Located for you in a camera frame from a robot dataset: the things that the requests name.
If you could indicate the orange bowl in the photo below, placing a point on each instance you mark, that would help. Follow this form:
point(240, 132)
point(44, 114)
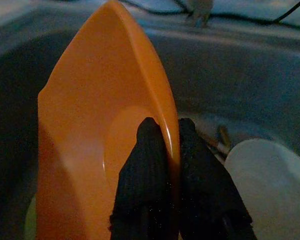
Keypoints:
point(90, 112)

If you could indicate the stainless steel sink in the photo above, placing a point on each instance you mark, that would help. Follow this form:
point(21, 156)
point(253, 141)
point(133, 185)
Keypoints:
point(227, 75)

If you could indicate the silver faucet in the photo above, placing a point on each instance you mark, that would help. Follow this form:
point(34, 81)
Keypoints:
point(198, 12)

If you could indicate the brown chopstick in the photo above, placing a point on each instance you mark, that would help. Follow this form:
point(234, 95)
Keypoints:
point(222, 145)

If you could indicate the green plate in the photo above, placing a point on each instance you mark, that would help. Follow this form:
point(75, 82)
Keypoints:
point(31, 220)

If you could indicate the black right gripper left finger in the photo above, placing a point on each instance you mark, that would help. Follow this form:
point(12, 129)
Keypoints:
point(145, 187)

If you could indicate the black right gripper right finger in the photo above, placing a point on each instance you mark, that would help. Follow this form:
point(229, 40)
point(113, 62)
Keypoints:
point(202, 195)

